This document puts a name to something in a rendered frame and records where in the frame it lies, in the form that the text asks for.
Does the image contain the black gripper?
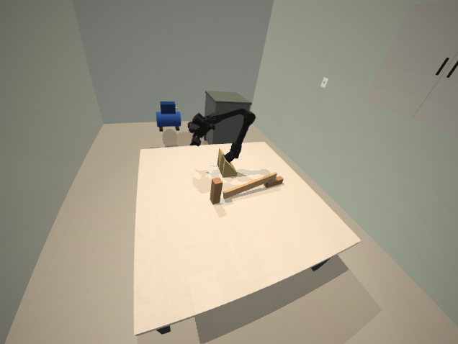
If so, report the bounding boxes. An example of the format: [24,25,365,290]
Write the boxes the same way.
[190,126,206,147]

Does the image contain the long tan wooden rail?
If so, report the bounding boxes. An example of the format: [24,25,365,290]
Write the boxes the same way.
[223,172,277,199]

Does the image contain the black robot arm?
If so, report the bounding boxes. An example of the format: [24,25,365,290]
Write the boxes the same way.
[189,107,256,163]

